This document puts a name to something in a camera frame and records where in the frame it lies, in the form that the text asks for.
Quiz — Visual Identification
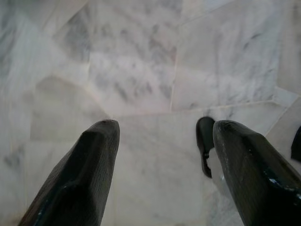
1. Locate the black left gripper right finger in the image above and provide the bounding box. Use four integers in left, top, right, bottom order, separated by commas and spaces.
212, 119, 301, 226

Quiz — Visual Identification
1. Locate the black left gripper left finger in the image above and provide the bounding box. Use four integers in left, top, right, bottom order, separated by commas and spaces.
17, 119, 121, 226

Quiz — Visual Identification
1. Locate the grey left robot leg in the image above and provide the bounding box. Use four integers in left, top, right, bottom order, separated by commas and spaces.
208, 148, 226, 189

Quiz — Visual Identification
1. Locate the black right robot foot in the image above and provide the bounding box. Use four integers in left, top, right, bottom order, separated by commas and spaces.
291, 126, 301, 162

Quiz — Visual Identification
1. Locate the black robot foot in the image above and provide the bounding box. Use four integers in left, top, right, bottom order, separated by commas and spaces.
196, 116, 216, 178
291, 126, 301, 162

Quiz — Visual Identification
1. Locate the black left robot foot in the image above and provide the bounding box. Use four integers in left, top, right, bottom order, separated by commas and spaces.
196, 116, 216, 178

